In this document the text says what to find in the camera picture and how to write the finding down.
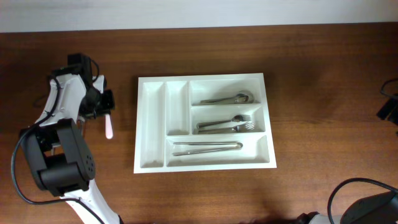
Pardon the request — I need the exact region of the pink plastic knife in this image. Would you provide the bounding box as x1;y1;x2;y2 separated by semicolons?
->
105;114;114;139

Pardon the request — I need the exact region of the metal fork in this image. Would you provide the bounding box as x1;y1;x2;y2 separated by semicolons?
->
198;123;255;134
197;114;252;129

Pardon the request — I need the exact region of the metal tablespoon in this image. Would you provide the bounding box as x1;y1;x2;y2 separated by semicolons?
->
233;90;254;104
199;96;235;105

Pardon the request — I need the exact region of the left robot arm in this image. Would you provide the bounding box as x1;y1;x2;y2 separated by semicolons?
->
15;53;122;223

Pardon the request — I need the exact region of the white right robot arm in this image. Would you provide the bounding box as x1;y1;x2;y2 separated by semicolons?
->
293;177;397;224

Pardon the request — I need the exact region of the white plastic cutlery tray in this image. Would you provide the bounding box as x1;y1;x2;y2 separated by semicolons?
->
134;73;277;174

